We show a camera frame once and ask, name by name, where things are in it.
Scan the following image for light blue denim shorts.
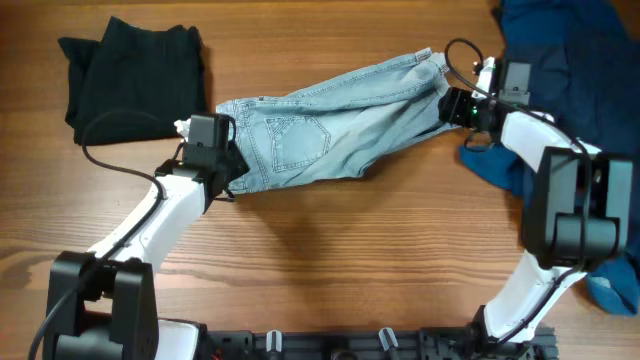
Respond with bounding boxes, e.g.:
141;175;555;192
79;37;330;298
216;48;452;194

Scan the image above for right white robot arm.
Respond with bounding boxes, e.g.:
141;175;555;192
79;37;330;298
438;88;633;349

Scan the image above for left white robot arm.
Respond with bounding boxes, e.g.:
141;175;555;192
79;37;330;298
29;142;249;360

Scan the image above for black folded garment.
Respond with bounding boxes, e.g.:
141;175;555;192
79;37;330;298
58;17;207;145

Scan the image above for dark blue garment pile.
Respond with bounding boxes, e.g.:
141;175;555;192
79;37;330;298
459;0;639;316

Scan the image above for left black cable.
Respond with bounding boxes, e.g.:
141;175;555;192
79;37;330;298
27;108;169;360

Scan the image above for black cable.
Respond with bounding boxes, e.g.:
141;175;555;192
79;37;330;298
27;108;169;360
443;37;596;346

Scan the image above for right black cable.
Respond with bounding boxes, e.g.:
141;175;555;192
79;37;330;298
443;37;596;346

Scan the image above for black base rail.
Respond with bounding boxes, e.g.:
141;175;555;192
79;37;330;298
209;327;559;360

